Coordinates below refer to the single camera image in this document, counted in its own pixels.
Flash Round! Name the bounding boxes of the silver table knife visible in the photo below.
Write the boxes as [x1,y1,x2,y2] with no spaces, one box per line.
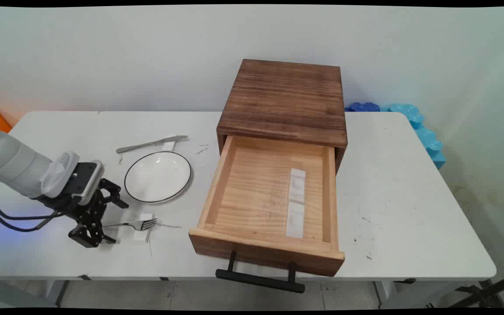
[116,135,189,154]

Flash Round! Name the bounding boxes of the black drawer handle bar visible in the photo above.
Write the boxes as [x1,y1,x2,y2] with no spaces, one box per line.
[215,251,306,294]

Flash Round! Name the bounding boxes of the light wooden drawer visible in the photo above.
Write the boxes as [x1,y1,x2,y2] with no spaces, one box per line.
[189,135,345,277]

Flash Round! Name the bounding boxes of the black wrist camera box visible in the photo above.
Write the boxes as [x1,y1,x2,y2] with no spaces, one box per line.
[65,160,105,206]

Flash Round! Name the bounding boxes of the white round vented mount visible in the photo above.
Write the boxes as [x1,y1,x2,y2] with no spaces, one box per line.
[39,151,80,199]

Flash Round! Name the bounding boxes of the black stand legs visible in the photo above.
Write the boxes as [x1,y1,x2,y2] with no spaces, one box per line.
[448,271,504,309]

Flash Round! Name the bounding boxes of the grey table leg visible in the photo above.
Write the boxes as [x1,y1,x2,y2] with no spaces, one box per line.
[44,280,71,308]
[374,280,414,308]

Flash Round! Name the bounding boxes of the light blue foam piece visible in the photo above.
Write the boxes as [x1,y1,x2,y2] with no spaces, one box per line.
[380,103,447,170]

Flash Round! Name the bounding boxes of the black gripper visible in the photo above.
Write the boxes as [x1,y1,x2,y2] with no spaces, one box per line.
[38,178,130,249]

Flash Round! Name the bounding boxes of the white dimpled cutlery rest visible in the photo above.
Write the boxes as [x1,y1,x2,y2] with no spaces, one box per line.
[285,201,305,239]

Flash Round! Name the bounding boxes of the white plate with black rim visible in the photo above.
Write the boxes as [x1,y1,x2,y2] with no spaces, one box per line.
[124,151,192,204]

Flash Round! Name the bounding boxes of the silver fork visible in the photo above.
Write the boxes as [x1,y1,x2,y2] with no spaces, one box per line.
[102,218,158,231]

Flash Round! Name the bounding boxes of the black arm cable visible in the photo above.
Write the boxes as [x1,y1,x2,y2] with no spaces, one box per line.
[0,186,65,221]
[0,200,60,232]

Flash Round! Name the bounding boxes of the dark wooden cabinet shell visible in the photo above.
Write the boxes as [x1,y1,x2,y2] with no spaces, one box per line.
[216,59,348,175]

